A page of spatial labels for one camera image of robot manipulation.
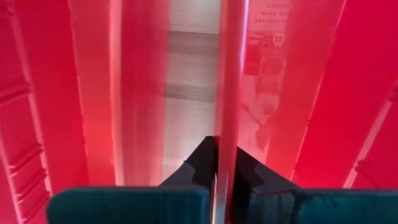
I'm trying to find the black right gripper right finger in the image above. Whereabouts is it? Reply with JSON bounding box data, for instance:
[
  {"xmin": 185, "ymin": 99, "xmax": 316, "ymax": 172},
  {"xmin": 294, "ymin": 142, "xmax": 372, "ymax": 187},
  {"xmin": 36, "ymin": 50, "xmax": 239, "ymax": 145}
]
[{"xmin": 231, "ymin": 146, "xmax": 398, "ymax": 224}]

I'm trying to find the red plastic storage bin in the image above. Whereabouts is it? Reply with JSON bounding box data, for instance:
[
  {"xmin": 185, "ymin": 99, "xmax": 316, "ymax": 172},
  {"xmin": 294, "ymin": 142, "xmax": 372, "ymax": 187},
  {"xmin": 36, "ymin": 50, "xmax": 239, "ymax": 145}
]
[
  {"xmin": 0, "ymin": 0, "xmax": 170, "ymax": 224},
  {"xmin": 214, "ymin": 0, "xmax": 398, "ymax": 224}
]

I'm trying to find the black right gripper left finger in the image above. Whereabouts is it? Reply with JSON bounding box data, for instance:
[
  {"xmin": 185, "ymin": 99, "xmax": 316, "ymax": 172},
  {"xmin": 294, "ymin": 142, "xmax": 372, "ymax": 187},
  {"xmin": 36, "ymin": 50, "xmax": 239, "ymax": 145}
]
[{"xmin": 46, "ymin": 136, "xmax": 217, "ymax": 224}]

